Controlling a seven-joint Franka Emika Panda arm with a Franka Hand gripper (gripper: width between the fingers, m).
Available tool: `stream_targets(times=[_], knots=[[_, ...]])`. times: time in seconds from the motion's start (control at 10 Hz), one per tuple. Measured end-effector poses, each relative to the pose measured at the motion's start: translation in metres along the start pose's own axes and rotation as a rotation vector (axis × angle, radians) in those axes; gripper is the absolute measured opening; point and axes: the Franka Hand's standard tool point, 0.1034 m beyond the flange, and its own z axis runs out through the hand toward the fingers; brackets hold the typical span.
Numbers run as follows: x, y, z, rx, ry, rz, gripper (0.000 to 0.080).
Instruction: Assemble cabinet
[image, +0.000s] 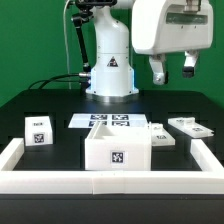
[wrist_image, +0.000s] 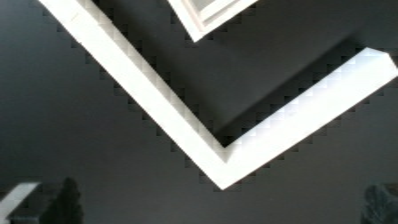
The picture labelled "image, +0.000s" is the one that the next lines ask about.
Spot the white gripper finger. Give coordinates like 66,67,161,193
149,54,166,85
182,50,199,78

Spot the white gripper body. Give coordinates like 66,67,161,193
132,0,213,55

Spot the white cabinet door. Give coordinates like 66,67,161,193
168,117,214,138
148,123,175,147

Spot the white cabinet body box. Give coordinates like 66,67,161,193
84,122,152,171

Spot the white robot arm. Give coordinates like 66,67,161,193
86,0,213,102

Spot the white cabinet top block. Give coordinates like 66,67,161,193
25,116,53,146

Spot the white marker sheet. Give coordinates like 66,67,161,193
68,113,147,128

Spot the white U-shaped fence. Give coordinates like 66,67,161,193
0,138,224,194

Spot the black cable bundle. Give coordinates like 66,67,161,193
27,72,92,90

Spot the white cable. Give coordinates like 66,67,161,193
62,0,76,90

